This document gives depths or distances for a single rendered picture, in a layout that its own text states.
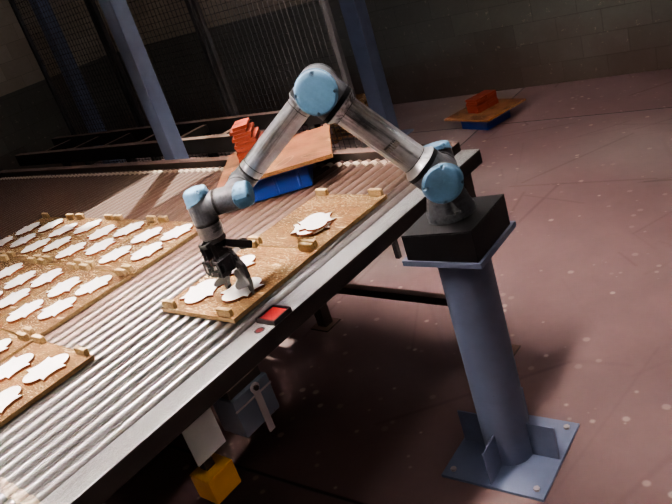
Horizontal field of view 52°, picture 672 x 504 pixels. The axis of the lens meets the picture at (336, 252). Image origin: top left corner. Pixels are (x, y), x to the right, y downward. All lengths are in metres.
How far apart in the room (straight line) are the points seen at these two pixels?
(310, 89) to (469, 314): 0.88
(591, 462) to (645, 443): 0.20
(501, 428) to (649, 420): 0.55
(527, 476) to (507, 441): 0.13
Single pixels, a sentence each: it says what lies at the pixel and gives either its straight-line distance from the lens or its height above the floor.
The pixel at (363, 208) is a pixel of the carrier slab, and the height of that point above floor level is 0.94.
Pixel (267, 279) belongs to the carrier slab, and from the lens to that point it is 2.19.
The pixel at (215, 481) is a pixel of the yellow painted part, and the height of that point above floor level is 0.69.
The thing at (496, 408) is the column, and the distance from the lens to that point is 2.46.
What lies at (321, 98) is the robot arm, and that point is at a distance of 1.85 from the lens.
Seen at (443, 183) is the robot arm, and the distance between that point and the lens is 1.92.
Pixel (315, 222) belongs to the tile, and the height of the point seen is 0.96.
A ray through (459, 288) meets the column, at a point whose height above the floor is 0.75.
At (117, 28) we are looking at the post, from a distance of 4.08.
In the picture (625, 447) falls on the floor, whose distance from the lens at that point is 2.66.
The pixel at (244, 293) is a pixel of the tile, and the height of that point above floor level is 0.95.
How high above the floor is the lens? 1.82
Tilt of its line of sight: 24 degrees down
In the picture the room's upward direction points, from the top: 18 degrees counter-clockwise
